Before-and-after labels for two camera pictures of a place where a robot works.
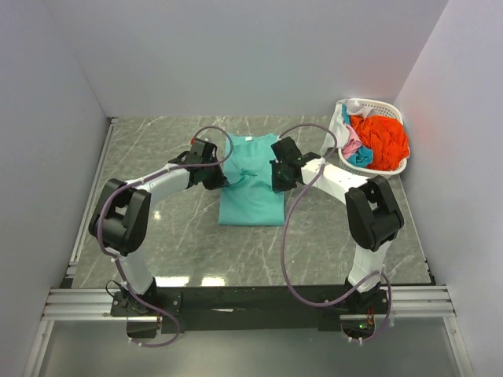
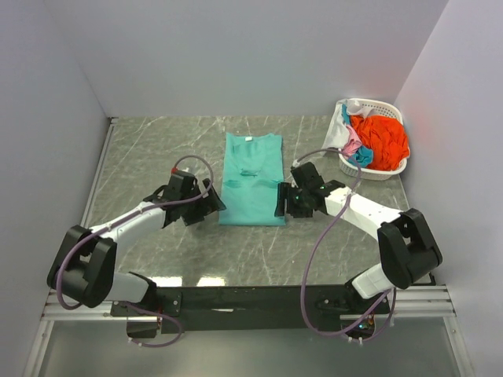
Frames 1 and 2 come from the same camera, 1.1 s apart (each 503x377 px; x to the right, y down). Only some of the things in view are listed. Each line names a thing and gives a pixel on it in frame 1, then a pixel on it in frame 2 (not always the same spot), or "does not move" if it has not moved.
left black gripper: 219,182 to 208,204
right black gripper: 277,184 to 285,191
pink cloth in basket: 352,144 does not move
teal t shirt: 251,198 does not move
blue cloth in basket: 361,155 does not move
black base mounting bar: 242,309 does not move
